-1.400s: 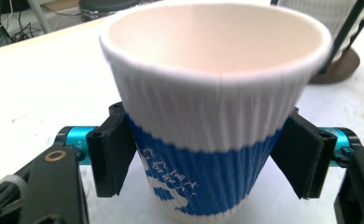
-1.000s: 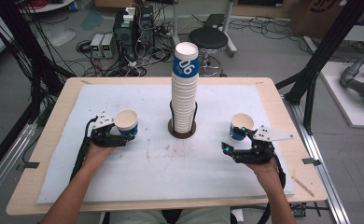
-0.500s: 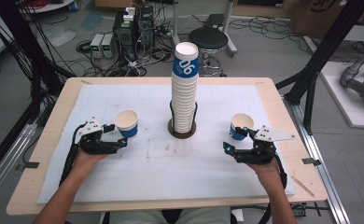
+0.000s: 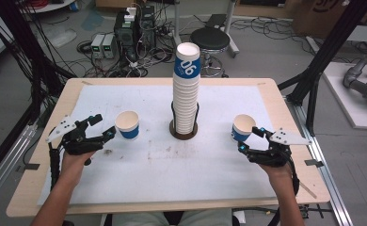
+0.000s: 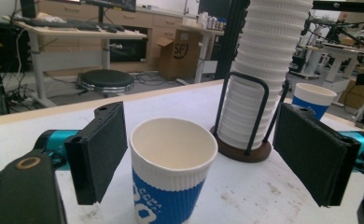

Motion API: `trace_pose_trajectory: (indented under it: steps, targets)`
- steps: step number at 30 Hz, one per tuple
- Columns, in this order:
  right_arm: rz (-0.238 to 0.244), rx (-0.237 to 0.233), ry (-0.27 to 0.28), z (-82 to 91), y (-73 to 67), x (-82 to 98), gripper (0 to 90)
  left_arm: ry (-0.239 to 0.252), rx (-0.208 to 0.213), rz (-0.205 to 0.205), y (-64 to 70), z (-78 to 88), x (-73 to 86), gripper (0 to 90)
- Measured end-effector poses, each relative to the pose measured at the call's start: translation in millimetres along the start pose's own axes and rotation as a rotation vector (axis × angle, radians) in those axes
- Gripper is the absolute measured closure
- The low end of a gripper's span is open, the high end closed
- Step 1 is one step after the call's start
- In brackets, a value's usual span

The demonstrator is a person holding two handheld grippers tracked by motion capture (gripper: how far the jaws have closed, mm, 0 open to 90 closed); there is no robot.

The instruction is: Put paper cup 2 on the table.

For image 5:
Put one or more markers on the black equipment case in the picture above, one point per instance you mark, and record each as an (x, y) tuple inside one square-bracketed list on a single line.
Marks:
[(2, 53)]

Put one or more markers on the blue and white paper cup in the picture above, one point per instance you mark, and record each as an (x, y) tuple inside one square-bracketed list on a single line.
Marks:
[(310, 93), (170, 202)]

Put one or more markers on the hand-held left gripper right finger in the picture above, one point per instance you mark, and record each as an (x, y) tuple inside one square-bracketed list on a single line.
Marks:
[(310, 158)]

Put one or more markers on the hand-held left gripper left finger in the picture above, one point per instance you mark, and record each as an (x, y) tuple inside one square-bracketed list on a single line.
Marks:
[(93, 161)]

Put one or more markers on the brown cardboard box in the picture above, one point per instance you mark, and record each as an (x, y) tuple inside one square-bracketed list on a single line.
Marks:
[(177, 62)]

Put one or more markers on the stacked cardboard boxes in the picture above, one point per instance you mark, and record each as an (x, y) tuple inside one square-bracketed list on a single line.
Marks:
[(356, 95)]

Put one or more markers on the black keyboard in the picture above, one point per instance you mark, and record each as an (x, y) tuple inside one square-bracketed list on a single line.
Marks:
[(77, 25)]

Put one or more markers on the black computer mouse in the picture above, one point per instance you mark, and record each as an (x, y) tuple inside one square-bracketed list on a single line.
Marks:
[(111, 30)]

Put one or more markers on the group of small bottles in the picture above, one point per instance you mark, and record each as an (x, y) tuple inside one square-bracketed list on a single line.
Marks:
[(212, 21)]

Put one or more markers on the white background table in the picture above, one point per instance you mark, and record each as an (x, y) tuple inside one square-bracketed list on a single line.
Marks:
[(335, 59)]

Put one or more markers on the computer monitor with dark screen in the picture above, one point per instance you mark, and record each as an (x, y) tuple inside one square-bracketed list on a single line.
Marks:
[(114, 5)]

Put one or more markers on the light wooden desk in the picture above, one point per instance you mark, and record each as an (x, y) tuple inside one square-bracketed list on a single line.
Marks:
[(93, 32)]

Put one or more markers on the white table with bottles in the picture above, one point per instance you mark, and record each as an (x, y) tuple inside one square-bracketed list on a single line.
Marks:
[(205, 43)]

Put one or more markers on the stack of white paper cups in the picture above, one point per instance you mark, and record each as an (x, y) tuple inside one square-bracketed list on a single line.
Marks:
[(264, 46)]

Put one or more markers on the black round stool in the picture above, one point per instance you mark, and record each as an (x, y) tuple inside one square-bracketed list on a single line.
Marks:
[(105, 77)]

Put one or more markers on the black metal frame post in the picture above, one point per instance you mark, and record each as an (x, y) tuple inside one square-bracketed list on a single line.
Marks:
[(230, 37)]

